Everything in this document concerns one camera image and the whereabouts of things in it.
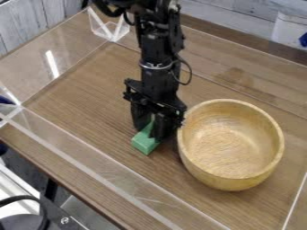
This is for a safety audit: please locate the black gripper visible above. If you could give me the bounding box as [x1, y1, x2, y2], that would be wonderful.
[125, 62, 187, 140]

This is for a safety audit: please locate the green rectangular block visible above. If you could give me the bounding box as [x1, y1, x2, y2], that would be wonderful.
[131, 122, 159, 155]

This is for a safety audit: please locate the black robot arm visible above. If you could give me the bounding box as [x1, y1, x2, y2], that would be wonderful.
[93, 0, 186, 141]

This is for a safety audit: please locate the brown wooden bowl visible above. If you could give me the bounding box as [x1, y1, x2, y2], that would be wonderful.
[178, 99, 286, 191]

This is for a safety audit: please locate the blue object at right edge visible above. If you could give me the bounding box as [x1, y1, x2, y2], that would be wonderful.
[299, 32, 307, 48]

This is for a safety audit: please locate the white container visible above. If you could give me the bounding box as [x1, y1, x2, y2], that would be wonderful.
[271, 12, 307, 51]

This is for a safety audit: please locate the clear acrylic enclosure wall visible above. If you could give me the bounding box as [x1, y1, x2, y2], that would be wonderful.
[0, 10, 307, 230]

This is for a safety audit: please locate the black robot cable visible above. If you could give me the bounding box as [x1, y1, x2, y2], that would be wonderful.
[170, 57, 195, 86]

